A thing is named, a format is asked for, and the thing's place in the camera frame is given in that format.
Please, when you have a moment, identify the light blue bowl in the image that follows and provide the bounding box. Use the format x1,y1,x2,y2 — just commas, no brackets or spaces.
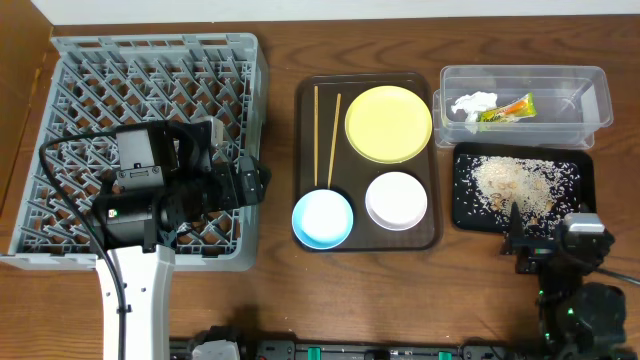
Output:
291,189,354,250

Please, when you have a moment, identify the pink white bowl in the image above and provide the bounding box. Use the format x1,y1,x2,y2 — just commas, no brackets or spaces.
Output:
365,172,428,231

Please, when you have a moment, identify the green orange snack wrapper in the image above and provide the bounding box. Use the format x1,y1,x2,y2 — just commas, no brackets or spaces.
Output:
477,92,537,123

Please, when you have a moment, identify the white tissue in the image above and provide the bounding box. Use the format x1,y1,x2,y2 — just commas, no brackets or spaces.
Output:
450,91,498,134

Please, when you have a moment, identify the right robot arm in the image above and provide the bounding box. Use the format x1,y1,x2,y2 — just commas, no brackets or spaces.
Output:
501,203,637,359

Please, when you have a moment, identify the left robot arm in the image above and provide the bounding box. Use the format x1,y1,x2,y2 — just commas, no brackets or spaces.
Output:
91,116,271,359

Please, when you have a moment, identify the spilled rice food waste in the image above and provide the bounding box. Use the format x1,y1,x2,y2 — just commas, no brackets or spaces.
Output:
452,154,581,237

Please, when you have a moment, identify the black waste tray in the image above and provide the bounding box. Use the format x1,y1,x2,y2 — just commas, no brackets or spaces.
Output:
453,142,596,213

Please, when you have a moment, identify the dark brown serving tray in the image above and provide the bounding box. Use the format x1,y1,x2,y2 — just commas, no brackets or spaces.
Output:
294,72,443,253

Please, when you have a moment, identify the clear plastic bin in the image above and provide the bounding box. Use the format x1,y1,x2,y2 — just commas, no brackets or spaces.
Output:
432,65,613,150

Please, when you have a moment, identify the yellow round plate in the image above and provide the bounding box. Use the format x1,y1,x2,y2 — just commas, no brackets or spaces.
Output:
345,85,433,164

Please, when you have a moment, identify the grey plastic dish rack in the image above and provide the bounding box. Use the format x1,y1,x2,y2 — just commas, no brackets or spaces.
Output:
1,33,269,271

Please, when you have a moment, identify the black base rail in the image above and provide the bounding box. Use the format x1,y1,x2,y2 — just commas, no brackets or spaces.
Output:
169,326,549,360

